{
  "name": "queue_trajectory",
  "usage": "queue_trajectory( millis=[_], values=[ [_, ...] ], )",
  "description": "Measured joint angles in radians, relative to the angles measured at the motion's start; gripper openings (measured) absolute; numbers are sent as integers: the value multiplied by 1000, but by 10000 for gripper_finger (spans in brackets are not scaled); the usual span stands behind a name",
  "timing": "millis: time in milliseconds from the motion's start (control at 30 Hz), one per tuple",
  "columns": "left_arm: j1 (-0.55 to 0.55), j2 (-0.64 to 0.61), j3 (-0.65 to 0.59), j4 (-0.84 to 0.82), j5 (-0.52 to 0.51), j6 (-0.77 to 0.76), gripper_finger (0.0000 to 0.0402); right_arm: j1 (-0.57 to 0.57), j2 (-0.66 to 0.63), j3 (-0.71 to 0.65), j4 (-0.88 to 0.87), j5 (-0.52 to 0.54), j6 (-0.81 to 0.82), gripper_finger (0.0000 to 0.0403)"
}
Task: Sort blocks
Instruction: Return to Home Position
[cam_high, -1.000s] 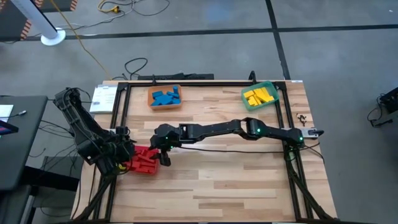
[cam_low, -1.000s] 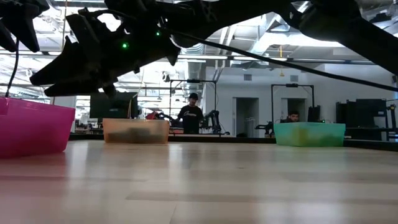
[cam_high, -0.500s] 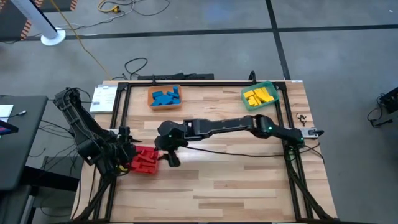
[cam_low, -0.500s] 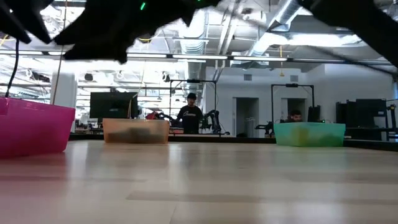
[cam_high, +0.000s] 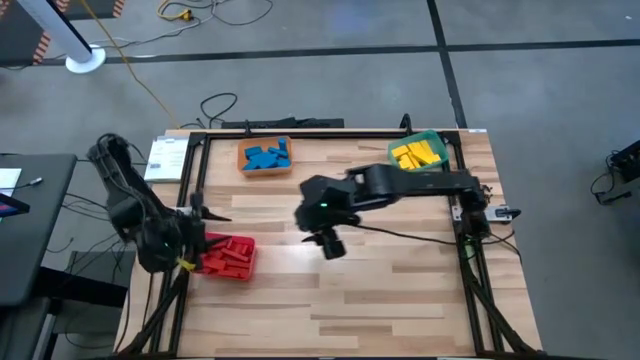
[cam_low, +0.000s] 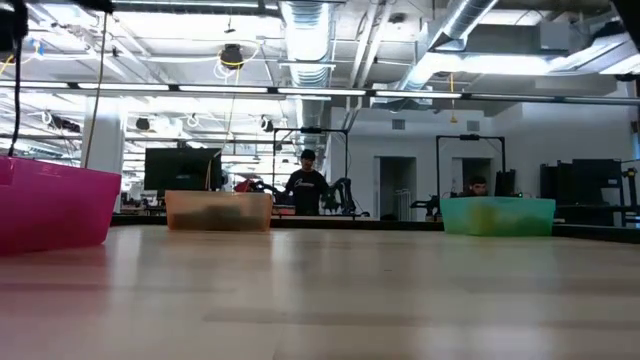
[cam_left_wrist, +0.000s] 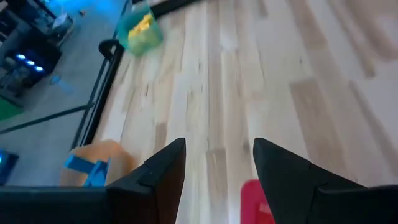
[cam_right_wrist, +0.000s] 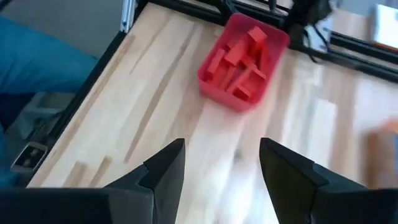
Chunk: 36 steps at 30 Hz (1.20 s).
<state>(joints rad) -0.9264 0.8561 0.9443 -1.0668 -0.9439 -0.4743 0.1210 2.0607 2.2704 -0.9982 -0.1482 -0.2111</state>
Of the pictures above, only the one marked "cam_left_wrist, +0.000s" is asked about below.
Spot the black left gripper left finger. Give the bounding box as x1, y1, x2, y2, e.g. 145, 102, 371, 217
0, 138, 187, 224

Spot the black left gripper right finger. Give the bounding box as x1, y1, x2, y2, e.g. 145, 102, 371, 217
252, 138, 398, 224

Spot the red plastic bin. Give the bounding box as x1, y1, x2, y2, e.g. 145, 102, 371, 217
240, 179, 276, 224

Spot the orange plastic bin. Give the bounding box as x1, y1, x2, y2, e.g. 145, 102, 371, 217
59, 139, 136, 187

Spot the green floor mat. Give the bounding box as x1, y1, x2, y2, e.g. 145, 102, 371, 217
0, 96, 25, 122

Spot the green plastic bin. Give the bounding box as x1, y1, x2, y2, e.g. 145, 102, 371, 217
117, 2, 164, 57

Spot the blue lit device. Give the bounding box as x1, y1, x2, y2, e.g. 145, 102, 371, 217
0, 46, 63, 98

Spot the dark background shelf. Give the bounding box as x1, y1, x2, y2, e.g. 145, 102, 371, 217
0, 0, 76, 47

